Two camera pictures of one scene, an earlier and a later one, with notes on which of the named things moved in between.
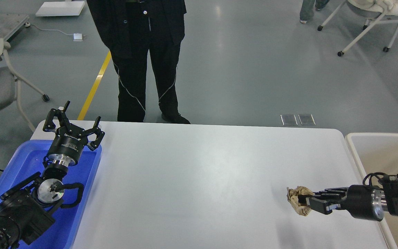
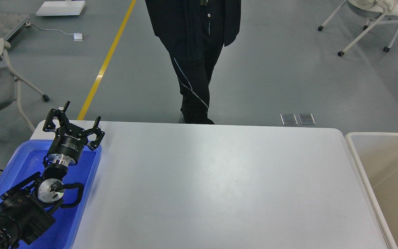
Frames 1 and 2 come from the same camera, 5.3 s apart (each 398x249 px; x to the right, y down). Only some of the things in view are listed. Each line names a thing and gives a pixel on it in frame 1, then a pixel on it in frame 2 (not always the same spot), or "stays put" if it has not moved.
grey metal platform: x=5 y=24 stays put
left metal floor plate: x=288 y=119 stays put
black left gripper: x=69 y=140 stays put
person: x=129 y=28 → x=195 y=33
